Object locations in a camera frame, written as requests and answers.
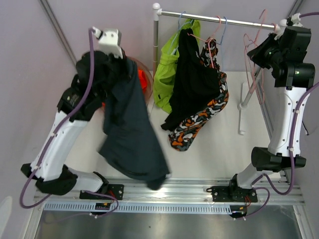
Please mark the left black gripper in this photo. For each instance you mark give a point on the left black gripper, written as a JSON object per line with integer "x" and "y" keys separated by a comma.
{"x": 125, "y": 75}

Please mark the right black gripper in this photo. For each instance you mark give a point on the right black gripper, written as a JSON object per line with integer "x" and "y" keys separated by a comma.
{"x": 255, "y": 55}

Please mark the pink hanger with navy shorts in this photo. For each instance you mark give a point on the pink hanger with navy shorts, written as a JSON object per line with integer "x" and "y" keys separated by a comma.
{"x": 250, "y": 43}

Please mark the orange shorts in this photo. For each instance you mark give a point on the orange shorts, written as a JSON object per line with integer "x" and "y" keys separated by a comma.
{"x": 143, "y": 80}

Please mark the dark navy shorts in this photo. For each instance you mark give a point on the dark navy shorts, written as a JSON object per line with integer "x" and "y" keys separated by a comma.
{"x": 131, "y": 145}

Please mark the pink hanger of orange shorts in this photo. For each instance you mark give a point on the pink hanger of orange shorts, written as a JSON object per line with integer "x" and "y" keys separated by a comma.
{"x": 259, "y": 77}

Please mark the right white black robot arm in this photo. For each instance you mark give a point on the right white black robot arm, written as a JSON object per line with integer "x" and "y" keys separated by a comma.
{"x": 294, "y": 81}

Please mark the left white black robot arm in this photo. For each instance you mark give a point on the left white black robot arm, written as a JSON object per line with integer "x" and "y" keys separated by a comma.
{"x": 89, "y": 88}

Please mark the lime green shorts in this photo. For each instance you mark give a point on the lime green shorts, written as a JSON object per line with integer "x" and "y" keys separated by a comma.
{"x": 166, "y": 70}

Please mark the light blue hanger left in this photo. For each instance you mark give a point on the light blue hanger left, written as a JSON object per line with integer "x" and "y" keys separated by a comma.
{"x": 180, "y": 25}

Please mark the black shorts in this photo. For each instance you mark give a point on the black shorts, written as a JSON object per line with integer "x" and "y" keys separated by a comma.
{"x": 196, "y": 79}

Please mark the camouflage patterned shorts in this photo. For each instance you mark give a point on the camouflage patterned shorts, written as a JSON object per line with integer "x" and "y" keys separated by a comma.
{"x": 184, "y": 134}

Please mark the translucent pink plastic basket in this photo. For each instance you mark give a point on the translucent pink plastic basket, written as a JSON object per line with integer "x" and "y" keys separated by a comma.
{"x": 150, "y": 80}

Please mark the white metal clothes rack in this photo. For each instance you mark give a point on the white metal clothes rack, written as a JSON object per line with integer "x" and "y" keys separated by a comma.
{"x": 158, "y": 11}

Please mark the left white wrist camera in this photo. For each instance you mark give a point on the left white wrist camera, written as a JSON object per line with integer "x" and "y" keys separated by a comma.
{"x": 109, "y": 41}

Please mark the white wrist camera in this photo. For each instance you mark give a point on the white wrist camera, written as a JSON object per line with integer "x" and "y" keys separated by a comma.
{"x": 109, "y": 41}
{"x": 294, "y": 20}

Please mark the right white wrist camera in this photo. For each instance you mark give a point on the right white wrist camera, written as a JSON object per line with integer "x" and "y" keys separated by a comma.
{"x": 294, "y": 20}

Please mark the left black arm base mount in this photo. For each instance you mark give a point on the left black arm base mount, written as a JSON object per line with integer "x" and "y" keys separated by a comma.
{"x": 105, "y": 192}

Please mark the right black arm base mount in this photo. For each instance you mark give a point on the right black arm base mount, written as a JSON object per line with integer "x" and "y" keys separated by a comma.
{"x": 232, "y": 193}

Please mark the aluminium extrusion rail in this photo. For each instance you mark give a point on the aluminium extrusion rail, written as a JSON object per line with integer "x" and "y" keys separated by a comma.
{"x": 193, "y": 191}

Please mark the grey slotted cable duct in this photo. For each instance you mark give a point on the grey slotted cable duct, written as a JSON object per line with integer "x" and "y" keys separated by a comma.
{"x": 139, "y": 208}

